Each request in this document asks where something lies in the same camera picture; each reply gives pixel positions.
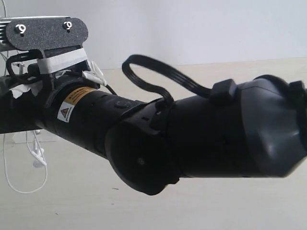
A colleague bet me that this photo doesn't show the white wired earphones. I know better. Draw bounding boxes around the white wired earphones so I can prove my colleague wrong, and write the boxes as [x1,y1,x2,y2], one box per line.
[0,0,48,194]

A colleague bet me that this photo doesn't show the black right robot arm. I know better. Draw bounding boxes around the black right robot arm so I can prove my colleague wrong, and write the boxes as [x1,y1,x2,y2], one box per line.
[0,75,307,196]

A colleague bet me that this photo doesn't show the clear plastic storage box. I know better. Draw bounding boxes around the clear plastic storage box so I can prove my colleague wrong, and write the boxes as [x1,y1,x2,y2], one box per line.
[12,130,60,143]

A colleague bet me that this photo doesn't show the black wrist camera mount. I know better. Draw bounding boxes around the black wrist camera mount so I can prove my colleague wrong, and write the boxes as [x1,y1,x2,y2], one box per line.
[0,16,89,78]

